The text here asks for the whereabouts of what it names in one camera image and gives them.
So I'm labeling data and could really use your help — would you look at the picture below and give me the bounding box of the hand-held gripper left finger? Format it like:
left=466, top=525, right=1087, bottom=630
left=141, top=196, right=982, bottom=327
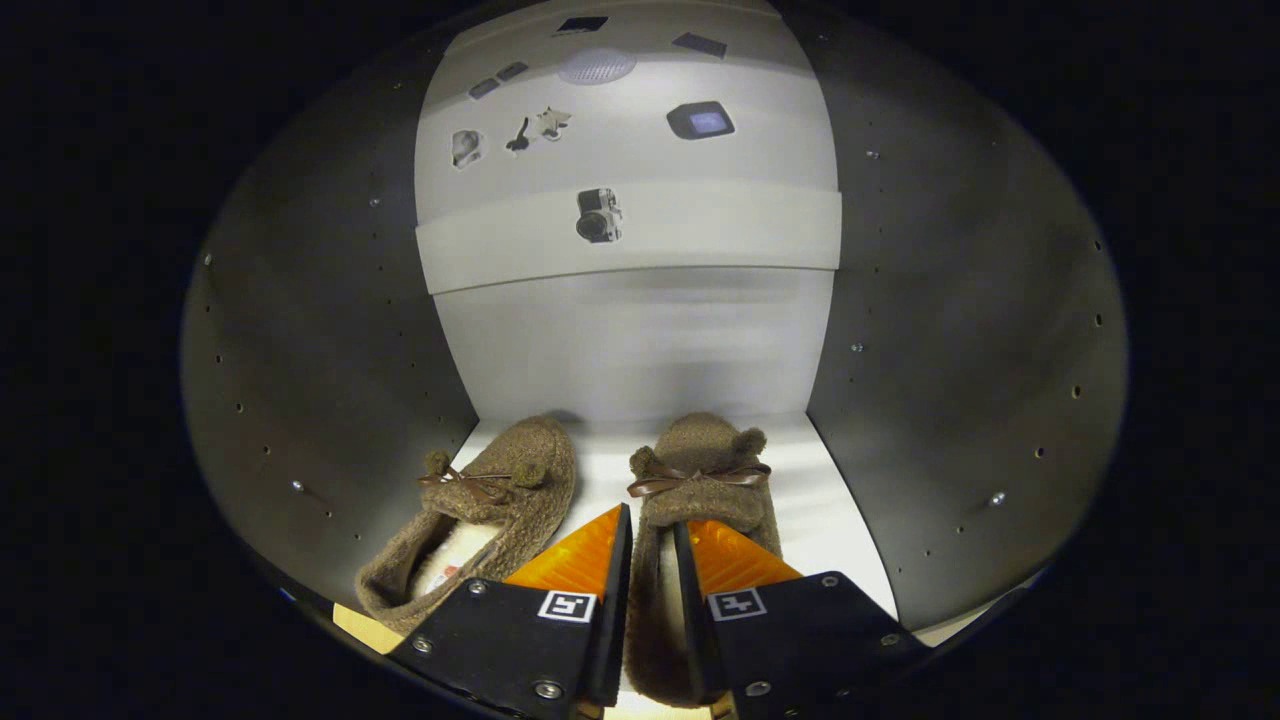
left=388, top=503, right=634, bottom=720

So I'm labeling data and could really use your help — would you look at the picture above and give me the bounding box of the brown fuzzy slipper shoe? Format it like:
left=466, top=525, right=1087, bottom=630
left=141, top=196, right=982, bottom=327
left=625, top=412, right=783, bottom=706
left=355, top=415, right=578, bottom=636

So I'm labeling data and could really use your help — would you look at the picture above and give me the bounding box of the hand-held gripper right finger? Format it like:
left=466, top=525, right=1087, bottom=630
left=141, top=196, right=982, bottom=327
left=672, top=518, right=931, bottom=720

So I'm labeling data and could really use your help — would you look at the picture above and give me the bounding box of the dark grey shoe cabinet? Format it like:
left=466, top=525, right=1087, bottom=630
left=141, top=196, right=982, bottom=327
left=180, top=0, right=1131, bottom=706

